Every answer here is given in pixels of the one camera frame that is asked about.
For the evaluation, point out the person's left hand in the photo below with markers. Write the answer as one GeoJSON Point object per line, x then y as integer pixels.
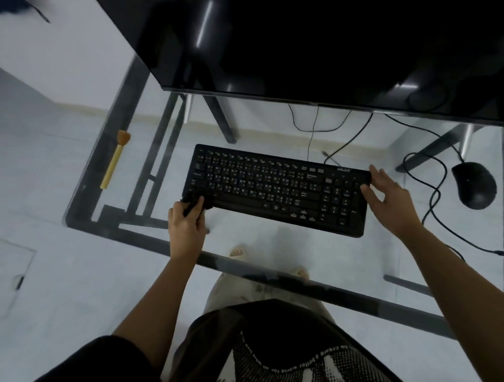
{"type": "Point", "coordinates": [187, 234]}

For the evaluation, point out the person's right hand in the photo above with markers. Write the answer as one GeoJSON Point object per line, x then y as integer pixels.
{"type": "Point", "coordinates": [393, 206]}

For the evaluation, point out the person's right thumb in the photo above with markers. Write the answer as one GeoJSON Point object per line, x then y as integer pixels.
{"type": "Point", "coordinates": [369, 195]}

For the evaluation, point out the person's left fingers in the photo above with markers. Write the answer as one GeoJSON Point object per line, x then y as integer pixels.
{"type": "Point", "coordinates": [195, 210]}

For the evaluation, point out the small black cleaning brush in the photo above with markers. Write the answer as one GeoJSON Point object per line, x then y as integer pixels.
{"type": "Point", "coordinates": [191, 204]}

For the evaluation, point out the black computer keyboard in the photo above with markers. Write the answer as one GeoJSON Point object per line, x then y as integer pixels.
{"type": "Point", "coordinates": [271, 189]}

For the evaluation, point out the person's left forearm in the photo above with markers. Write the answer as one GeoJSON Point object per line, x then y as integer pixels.
{"type": "Point", "coordinates": [157, 311]}

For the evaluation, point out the person's right forearm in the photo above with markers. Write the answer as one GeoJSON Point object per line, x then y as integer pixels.
{"type": "Point", "coordinates": [460, 299]}

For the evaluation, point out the person's left foot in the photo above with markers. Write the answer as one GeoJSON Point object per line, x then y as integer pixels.
{"type": "Point", "coordinates": [239, 252]}

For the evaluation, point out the person's foot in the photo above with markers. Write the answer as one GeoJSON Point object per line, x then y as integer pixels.
{"type": "Point", "coordinates": [301, 273]}
{"type": "Point", "coordinates": [239, 252]}

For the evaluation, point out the black monitor stand leg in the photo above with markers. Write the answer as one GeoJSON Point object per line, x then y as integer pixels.
{"type": "Point", "coordinates": [433, 147]}
{"type": "Point", "coordinates": [221, 118]}

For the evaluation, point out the beige trousers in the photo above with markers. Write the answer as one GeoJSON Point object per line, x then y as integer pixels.
{"type": "Point", "coordinates": [244, 291]}

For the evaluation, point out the person's right foot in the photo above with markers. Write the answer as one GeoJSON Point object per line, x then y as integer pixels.
{"type": "Point", "coordinates": [301, 273]}

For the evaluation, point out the black computer mouse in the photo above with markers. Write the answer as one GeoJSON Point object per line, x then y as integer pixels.
{"type": "Point", "coordinates": [474, 185]}

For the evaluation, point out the black shirt with white print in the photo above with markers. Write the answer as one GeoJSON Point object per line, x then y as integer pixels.
{"type": "Point", "coordinates": [252, 346]}

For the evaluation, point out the black computer monitor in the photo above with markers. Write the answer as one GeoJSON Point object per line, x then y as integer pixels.
{"type": "Point", "coordinates": [315, 47]}

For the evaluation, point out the white floor hatch cover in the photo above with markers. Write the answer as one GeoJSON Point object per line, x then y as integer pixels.
{"type": "Point", "coordinates": [13, 275]}

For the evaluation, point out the black metal desk frame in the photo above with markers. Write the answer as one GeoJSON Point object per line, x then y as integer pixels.
{"type": "Point", "coordinates": [103, 157]}

